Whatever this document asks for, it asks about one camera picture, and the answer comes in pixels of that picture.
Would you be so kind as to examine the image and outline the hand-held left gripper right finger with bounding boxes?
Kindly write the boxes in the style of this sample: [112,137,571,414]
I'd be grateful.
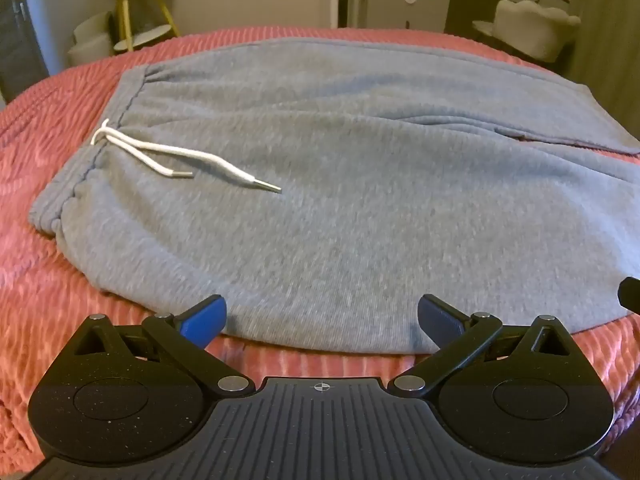
[388,293,574,397]

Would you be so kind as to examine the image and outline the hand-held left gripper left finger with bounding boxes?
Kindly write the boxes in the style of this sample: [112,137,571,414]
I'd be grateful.
[74,294,257,397]

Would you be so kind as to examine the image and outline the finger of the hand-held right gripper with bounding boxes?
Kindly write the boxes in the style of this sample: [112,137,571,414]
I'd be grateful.
[618,275,640,312]

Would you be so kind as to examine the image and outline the grey sweat pants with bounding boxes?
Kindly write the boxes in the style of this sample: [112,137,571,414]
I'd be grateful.
[28,38,640,356]

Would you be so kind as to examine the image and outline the pink ribbed blanket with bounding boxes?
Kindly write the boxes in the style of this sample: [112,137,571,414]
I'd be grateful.
[0,26,640,466]

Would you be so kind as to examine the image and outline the white cloud-shaped chair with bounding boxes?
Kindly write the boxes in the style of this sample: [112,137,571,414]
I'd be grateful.
[472,0,582,64]

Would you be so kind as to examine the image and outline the white round pouf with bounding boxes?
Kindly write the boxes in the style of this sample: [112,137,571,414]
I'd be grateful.
[67,12,120,67]

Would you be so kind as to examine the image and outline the yellow-legged tiered side table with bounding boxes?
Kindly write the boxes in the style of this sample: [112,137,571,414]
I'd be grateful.
[95,0,182,54]

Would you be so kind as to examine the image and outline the white cabinet with round knob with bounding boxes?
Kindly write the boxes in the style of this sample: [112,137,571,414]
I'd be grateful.
[359,0,452,35]

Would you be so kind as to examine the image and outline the dark door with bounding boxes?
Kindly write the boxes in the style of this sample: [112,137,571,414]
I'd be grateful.
[0,0,52,103]

